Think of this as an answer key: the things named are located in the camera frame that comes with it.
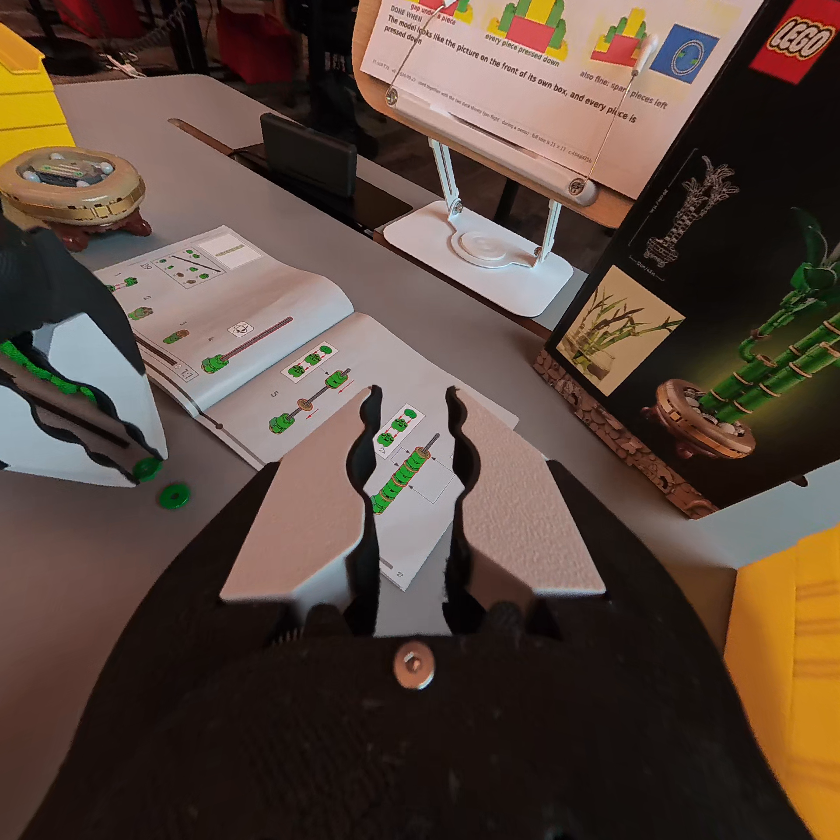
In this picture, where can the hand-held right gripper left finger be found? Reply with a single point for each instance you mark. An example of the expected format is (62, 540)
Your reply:
(302, 518)

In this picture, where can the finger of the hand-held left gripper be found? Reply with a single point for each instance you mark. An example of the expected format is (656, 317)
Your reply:
(98, 354)
(65, 453)

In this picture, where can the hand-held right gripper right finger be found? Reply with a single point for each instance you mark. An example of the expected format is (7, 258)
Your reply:
(525, 518)

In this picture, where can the green round brick stack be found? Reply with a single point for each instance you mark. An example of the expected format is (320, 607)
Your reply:
(46, 374)

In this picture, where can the green round plate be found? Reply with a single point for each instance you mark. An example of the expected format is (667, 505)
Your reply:
(164, 502)
(148, 470)

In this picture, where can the yellow storage bin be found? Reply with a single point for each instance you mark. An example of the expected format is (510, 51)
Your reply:
(787, 656)
(26, 111)

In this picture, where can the tan brick pot base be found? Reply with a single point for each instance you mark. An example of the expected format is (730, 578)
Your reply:
(98, 197)

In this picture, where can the open instruction booklet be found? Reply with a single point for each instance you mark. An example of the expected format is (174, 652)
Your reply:
(295, 308)

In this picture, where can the white wooden document stand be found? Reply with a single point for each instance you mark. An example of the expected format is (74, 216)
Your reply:
(499, 275)

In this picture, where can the red storage bin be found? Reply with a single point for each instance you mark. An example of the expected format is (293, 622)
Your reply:
(256, 39)
(98, 16)

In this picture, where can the dark grey flat box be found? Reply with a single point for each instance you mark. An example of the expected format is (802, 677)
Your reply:
(308, 154)

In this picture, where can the black bamboo picture box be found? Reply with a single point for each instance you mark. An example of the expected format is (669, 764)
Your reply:
(722, 229)

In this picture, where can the printed instruction sheet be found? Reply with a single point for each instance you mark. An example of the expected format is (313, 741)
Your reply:
(525, 85)

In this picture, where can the black metal post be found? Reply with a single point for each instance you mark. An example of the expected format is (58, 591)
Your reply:
(331, 65)

